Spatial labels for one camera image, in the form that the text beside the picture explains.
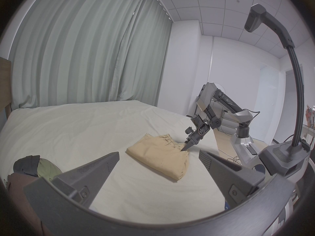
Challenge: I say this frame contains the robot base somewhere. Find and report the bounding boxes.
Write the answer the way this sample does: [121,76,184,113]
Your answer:
[223,134,312,236]

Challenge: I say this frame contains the black garment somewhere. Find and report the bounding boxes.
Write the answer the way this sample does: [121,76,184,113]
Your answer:
[13,155,40,178]

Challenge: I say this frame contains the bed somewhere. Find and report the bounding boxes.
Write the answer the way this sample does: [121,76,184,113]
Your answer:
[0,57,220,221]

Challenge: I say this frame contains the pale grey curtain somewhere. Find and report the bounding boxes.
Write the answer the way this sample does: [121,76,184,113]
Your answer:
[9,0,148,109]
[114,0,173,106]

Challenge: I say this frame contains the tan shorts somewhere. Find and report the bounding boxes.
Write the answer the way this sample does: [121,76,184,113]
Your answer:
[126,133,190,181]

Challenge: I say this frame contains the brown garment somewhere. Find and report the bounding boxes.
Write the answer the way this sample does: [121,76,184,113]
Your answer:
[4,172,51,236]

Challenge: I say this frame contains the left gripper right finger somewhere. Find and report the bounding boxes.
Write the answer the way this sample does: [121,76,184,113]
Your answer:
[198,149,267,205]

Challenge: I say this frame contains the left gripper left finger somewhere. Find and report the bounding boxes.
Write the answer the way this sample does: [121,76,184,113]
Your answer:
[52,151,120,207]

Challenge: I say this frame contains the green garment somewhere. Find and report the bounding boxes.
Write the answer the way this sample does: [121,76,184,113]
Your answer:
[37,158,63,181]

